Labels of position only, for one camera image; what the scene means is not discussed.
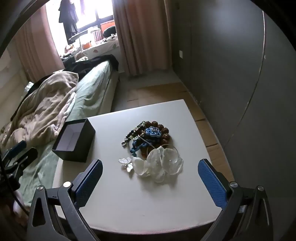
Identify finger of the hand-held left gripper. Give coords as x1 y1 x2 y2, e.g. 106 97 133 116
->
5 147 38 176
2 140 27 163

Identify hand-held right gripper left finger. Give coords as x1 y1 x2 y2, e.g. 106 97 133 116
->
25 159 103 241

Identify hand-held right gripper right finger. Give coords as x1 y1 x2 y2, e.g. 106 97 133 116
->
198 159 274 241

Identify black jewelry box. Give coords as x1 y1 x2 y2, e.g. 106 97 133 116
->
52 118 96 162

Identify brown bead bracelet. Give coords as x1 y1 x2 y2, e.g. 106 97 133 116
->
142 120 172 145

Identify silver butterfly brooch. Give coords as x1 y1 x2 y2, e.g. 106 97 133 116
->
119 157 134 174

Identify white petal flower ornament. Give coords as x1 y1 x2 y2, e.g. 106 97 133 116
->
131 144 184 183

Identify beige blanket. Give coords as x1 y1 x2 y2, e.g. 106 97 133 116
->
0 71 79 149

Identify bed with green sheet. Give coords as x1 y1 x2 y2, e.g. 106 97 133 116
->
14 59 121 207

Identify pink curtain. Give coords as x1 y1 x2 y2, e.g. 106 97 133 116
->
14 17 66 82
112 0 174 76

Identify black clothing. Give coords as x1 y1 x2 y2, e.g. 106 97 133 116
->
61 54 119 81

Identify grey round stand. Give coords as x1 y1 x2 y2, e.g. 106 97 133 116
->
69 31 90 50

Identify patterned sill cloth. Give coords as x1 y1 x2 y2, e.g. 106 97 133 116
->
59 37 121 61

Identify hanging dark clothes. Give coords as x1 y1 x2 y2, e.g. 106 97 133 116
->
58 0 79 41

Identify black cushion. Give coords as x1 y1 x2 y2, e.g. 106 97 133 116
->
103 26 117 37

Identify orange box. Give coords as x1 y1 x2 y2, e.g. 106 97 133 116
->
100 20 116 29

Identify dark bead bracelet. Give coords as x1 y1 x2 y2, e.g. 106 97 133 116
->
120 123 147 147

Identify blue knotted cord ornament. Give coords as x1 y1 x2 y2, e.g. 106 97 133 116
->
130 126 162 155

